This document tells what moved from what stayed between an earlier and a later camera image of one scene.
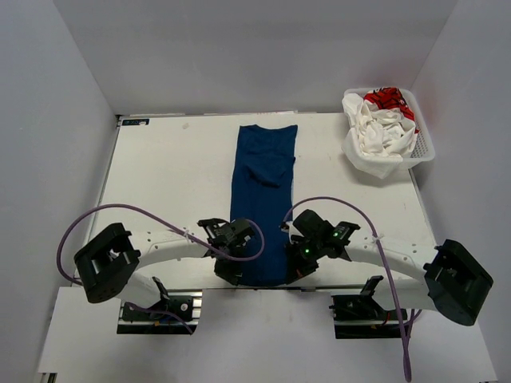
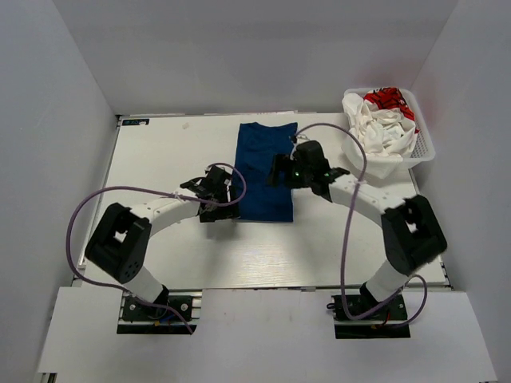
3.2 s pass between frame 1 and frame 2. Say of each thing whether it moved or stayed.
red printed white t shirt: stayed
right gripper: moved
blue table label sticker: stayed
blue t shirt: moved
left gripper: moved
